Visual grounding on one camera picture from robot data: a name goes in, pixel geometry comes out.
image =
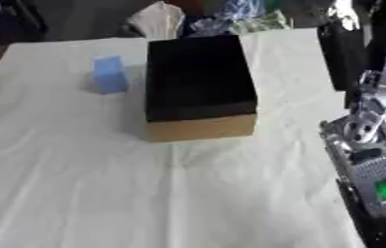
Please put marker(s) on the blue and white patterned bag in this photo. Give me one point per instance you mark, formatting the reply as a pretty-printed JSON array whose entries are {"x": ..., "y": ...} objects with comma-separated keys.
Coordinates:
[{"x": 241, "y": 16}]

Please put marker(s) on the light blue block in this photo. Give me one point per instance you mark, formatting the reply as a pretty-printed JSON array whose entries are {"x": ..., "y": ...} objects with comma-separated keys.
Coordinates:
[{"x": 110, "y": 75}]

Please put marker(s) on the cardboard box with black inside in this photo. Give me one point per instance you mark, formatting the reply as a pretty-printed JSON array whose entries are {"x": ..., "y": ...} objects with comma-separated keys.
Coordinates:
[{"x": 196, "y": 77}]

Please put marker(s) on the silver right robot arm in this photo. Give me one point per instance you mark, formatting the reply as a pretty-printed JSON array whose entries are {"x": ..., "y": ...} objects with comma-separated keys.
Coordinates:
[{"x": 372, "y": 168}]

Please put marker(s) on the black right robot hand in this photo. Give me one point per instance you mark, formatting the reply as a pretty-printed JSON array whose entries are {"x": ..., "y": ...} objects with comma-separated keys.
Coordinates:
[{"x": 343, "y": 55}]

